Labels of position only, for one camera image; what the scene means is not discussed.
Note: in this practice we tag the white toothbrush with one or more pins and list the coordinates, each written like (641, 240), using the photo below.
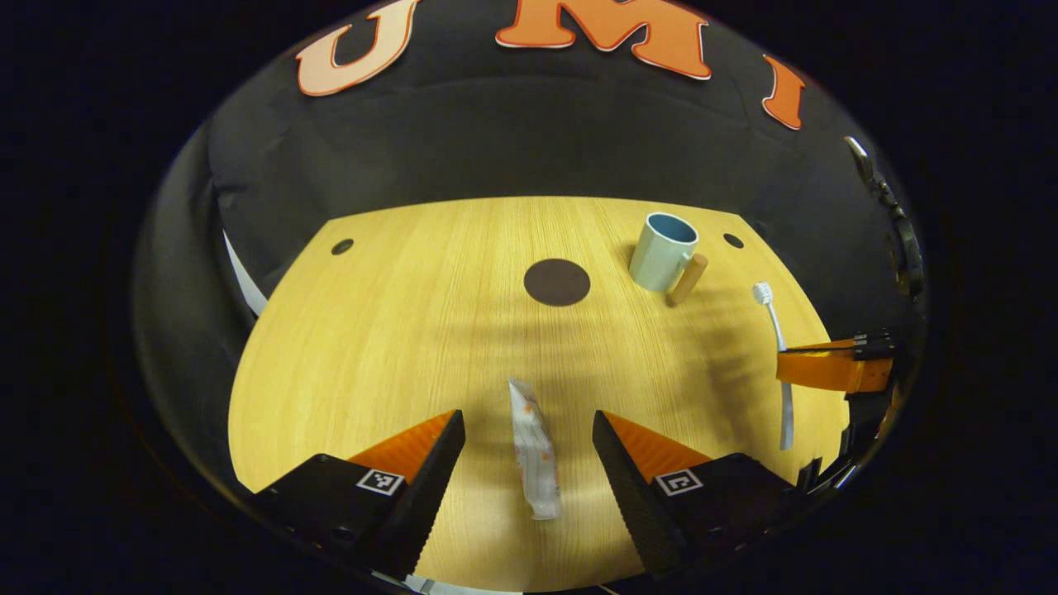
(777, 326)

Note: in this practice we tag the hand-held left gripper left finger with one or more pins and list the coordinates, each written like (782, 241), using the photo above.
(421, 504)

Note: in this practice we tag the dark brown round coaster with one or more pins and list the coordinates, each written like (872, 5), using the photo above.
(556, 282)

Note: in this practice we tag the light blue cup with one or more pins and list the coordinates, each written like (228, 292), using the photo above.
(657, 260)

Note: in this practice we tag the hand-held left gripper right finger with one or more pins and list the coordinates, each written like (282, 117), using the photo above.
(632, 496)

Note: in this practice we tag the white toothpaste tube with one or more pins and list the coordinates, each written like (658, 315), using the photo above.
(536, 454)

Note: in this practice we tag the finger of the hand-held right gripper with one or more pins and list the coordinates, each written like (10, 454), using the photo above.
(826, 368)

